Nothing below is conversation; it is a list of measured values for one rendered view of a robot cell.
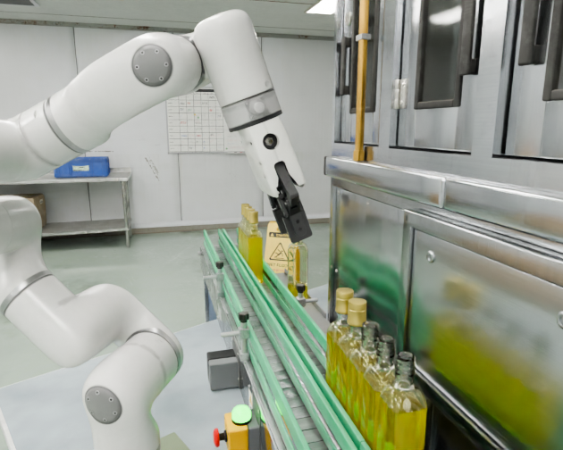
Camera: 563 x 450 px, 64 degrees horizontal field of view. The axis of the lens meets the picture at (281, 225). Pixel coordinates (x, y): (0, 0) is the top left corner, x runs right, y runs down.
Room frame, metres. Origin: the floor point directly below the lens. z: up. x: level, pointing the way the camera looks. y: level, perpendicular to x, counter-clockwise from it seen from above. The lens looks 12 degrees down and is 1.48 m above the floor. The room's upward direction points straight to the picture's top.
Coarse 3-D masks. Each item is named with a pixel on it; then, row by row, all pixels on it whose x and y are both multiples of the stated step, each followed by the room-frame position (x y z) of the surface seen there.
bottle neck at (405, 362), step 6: (396, 354) 0.62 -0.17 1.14; (402, 354) 0.62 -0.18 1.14; (408, 354) 0.62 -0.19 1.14; (396, 360) 0.61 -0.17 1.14; (402, 360) 0.60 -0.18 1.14; (408, 360) 0.60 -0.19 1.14; (414, 360) 0.60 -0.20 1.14; (396, 366) 0.61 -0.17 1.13; (402, 366) 0.60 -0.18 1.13; (408, 366) 0.60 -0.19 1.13; (414, 366) 0.60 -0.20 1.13; (396, 372) 0.61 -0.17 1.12; (402, 372) 0.60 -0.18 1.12; (408, 372) 0.60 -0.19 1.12; (414, 372) 0.61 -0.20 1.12; (396, 378) 0.61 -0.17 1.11; (402, 378) 0.60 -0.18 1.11; (408, 378) 0.60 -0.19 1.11; (396, 384) 0.61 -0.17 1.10; (402, 384) 0.60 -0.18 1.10; (408, 384) 0.60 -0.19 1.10
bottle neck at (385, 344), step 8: (384, 336) 0.68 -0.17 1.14; (384, 344) 0.66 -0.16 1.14; (392, 344) 0.66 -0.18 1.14; (376, 352) 0.67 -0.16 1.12; (384, 352) 0.66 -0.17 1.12; (392, 352) 0.66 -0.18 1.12; (376, 360) 0.67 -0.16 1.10; (384, 360) 0.66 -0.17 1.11; (392, 360) 0.66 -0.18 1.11; (384, 368) 0.66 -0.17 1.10; (392, 368) 0.66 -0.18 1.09
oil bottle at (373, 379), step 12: (372, 372) 0.66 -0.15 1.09; (384, 372) 0.65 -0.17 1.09; (372, 384) 0.65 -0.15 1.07; (384, 384) 0.64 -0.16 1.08; (372, 396) 0.65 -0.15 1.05; (372, 408) 0.65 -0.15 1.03; (372, 420) 0.64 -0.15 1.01; (360, 432) 0.68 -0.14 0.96; (372, 432) 0.64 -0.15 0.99; (372, 444) 0.64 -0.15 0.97
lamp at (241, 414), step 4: (236, 408) 0.90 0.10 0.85; (240, 408) 0.90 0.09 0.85; (244, 408) 0.90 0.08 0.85; (248, 408) 0.90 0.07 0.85; (232, 412) 0.89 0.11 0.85; (236, 412) 0.89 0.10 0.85; (240, 412) 0.89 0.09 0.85; (244, 412) 0.89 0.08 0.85; (248, 412) 0.89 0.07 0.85; (232, 416) 0.89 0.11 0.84; (236, 416) 0.88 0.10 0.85; (240, 416) 0.88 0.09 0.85; (244, 416) 0.88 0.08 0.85; (248, 416) 0.89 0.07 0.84; (232, 420) 0.89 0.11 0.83; (236, 420) 0.88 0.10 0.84; (240, 420) 0.88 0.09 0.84; (244, 420) 0.88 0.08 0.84; (248, 420) 0.89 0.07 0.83; (236, 424) 0.88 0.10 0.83; (240, 424) 0.88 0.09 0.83; (244, 424) 0.88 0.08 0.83
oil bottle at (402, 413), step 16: (384, 400) 0.61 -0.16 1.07; (400, 400) 0.59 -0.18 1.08; (416, 400) 0.59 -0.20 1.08; (384, 416) 0.61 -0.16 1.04; (400, 416) 0.58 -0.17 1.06; (416, 416) 0.59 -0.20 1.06; (384, 432) 0.61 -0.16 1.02; (400, 432) 0.58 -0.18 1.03; (416, 432) 0.59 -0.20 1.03; (384, 448) 0.60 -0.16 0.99; (400, 448) 0.58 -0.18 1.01; (416, 448) 0.59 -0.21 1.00
